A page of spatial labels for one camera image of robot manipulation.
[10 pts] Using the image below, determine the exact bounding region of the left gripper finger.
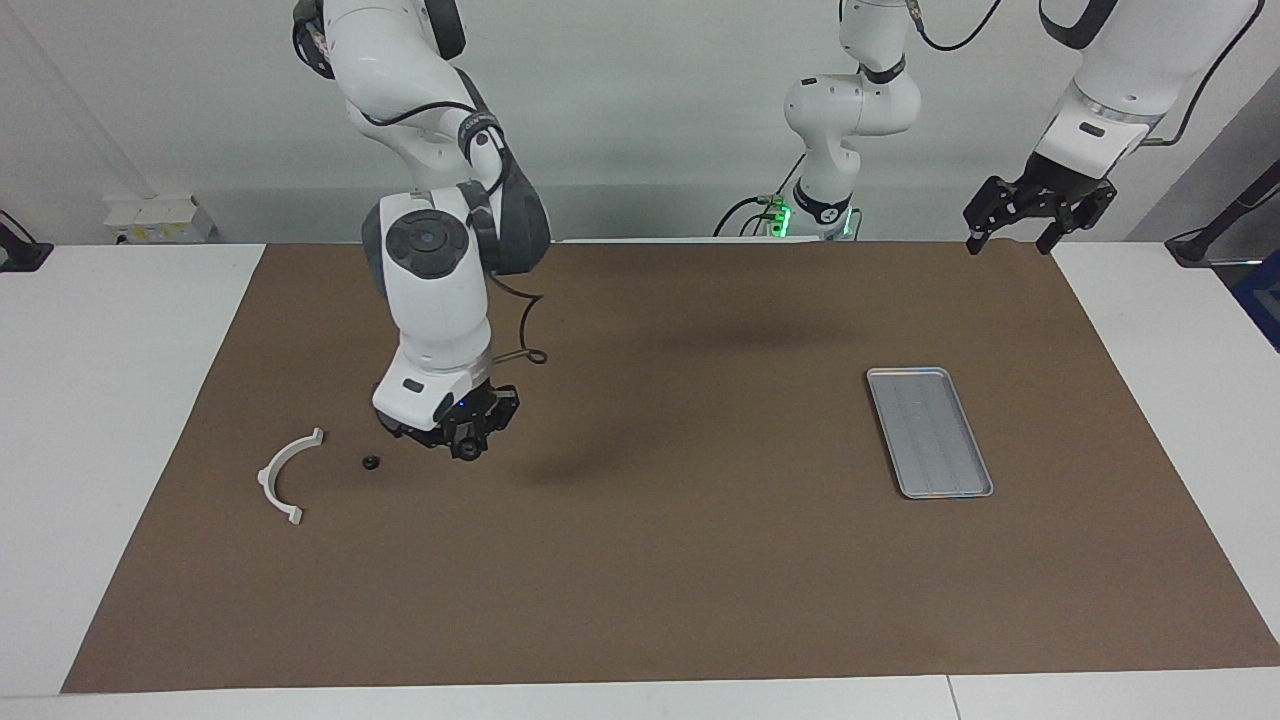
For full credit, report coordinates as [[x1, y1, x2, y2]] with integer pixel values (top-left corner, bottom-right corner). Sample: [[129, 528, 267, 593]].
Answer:
[[964, 177, 1023, 254], [1038, 180, 1119, 256]]

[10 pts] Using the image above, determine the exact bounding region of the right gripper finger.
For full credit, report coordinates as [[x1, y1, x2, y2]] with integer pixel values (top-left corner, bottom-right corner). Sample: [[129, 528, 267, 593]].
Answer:
[[478, 388, 520, 446], [380, 418, 456, 453]]

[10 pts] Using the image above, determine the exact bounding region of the silver metal tray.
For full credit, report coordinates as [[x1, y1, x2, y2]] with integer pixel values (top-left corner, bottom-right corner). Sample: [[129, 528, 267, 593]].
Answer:
[[865, 366, 995, 501]]

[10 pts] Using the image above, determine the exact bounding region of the black angled stand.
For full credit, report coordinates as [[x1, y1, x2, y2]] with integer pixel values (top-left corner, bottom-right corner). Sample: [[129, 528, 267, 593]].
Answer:
[[1165, 158, 1280, 268]]

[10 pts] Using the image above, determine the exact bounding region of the blue box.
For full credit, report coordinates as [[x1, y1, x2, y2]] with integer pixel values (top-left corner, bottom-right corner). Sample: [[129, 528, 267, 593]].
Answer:
[[1232, 250, 1280, 353]]

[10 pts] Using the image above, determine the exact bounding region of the brown table mat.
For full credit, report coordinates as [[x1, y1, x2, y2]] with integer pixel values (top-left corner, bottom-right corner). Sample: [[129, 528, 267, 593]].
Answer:
[[60, 240, 1280, 694]]

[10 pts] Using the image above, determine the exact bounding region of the white power strip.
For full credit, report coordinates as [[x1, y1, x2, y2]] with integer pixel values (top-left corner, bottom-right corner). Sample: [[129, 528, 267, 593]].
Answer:
[[103, 195, 214, 244]]

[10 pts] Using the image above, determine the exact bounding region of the black table clamp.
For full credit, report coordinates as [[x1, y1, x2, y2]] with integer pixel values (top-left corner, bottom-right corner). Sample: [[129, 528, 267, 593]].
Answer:
[[0, 210, 53, 273]]

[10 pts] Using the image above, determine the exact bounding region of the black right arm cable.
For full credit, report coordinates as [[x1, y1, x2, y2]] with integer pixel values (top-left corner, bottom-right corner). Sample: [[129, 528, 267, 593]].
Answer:
[[345, 95, 549, 366]]

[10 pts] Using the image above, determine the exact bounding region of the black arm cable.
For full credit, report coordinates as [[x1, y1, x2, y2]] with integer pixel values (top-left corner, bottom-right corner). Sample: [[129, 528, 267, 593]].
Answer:
[[345, 95, 549, 366], [900, 0, 1263, 149]]

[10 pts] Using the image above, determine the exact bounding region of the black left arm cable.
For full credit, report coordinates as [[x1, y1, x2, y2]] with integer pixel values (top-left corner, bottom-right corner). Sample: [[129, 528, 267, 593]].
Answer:
[[900, 0, 1263, 149]]

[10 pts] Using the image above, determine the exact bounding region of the white curved plastic bracket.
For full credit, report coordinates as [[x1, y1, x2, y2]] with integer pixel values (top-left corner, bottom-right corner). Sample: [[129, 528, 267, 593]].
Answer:
[[256, 427, 326, 527]]

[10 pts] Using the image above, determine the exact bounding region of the black left base cable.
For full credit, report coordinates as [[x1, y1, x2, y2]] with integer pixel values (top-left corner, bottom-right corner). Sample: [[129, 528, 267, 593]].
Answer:
[[713, 148, 809, 238]]

